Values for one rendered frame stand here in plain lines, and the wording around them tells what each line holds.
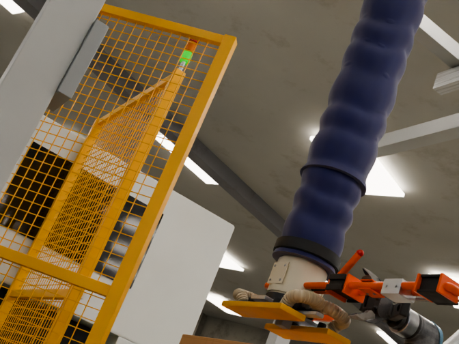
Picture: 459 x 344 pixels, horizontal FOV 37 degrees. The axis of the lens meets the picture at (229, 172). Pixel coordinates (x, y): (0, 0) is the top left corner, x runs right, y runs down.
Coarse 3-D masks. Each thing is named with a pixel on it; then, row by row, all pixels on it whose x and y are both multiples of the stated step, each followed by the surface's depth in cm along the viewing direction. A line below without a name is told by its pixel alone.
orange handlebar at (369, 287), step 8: (360, 280) 194; (368, 280) 191; (312, 288) 211; (320, 288) 208; (352, 288) 196; (360, 288) 192; (368, 288) 189; (376, 288) 187; (408, 288) 177; (448, 288) 167; (456, 288) 167; (376, 296) 192; (384, 296) 191; (312, 320) 251; (320, 320) 246; (328, 320) 242
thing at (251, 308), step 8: (224, 304) 225; (232, 304) 220; (240, 304) 216; (248, 304) 213; (256, 304) 209; (264, 304) 205; (272, 304) 202; (280, 304) 199; (240, 312) 224; (248, 312) 219; (256, 312) 215; (264, 312) 210; (272, 312) 206; (280, 312) 202; (288, 312) 199; (296, 312) 201; (288, 320) 208; (296, 320) 204; (304, 320) 202
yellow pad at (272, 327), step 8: (272, 328) 230; (280, 328) 226; (296, 328) 219; (304, 328) 216; (312, 328) 212; (320, 328) 209; (328, 328) 207; (288, 336) 231; (296, 336) 226; (304, 336) 221; (312, 336) 217; (320, 336) 212; (328, 336) 208; (336, 336) 207
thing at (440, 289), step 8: (416, 280) 174; (424, 280) 173; (432, 280) 171; (440, 280) 167; (448, 280) 168; (416, 288) 173; (424, 288) 172; (432, 288) 170; (440, 288) 166; (424, 296) 173; (432, 296) 171; (440, 296) 169; (448, 296) 168; (456, 296) 169
